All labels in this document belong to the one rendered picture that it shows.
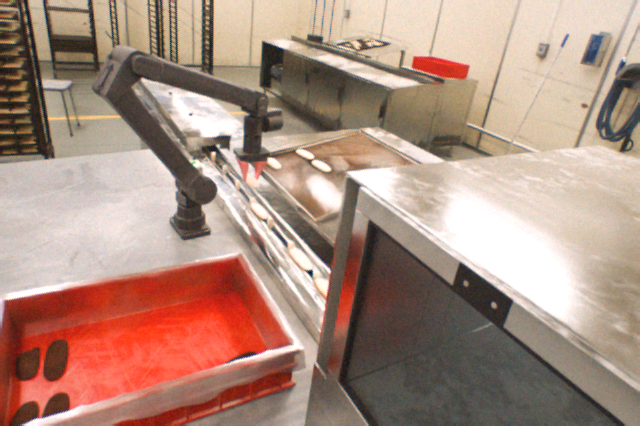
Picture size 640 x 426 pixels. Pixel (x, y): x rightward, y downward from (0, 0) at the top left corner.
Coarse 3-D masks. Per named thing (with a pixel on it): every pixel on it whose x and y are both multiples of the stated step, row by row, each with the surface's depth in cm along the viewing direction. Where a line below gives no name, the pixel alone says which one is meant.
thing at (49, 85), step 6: (48, 84) 392; (54, 84) 395; (60, 84) 397; (66, 84) 398; (48, 90) 381; (54, 90) 383; (60, 90) 384; (72, 102) 419; (66, 108) 394; (66, 114) 395; (78, 120) 430; (72, 132) 404
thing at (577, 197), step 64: (384, 192) 44; (448, 192) 46; (512, 192) 48; (576, 192) 50; (448, 256) 35; (512, 256) 35; (576, 256) 36; (512, 320) 30; (576, 320) 28; (320, 384) 59; (576, 384) 27
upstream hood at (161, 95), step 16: (144, 80) 245; (160, 96) 217; (176, 96) 220; (160, 112) 208; (176, 112) 194; (192, 112) 198; (176, 128) 180; (192, 128) 176; (208, 128) 179; (192, 144) 168; (208, 144) 171; (224, 144) 175
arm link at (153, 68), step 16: (144, 64) 91; (160, 64) 94; (176, 64) 101; (160, 80) 98; (176, 80) 101; (192, 80) 104; (208, 80) 108; (224, 80) 113; (208, 96) 110; (224, 96) 113; (240, 96) 116; (256, 96) 120
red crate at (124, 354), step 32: (128, 320) 89; (160, 320) 90; (192, 320) 91; (224, 320) 92; (96, 352) 80; (128, 352) 81; (160, 352) 82; (192, 352) 83; (224, 352) 84; (256, 352) 85; (32, 384) 73; (64, 384) 73; (96, 384) 74; (128, 384) 75; (256, 384) 74; (288, 384) 78; (160, 416) 67; (192, 416) 70
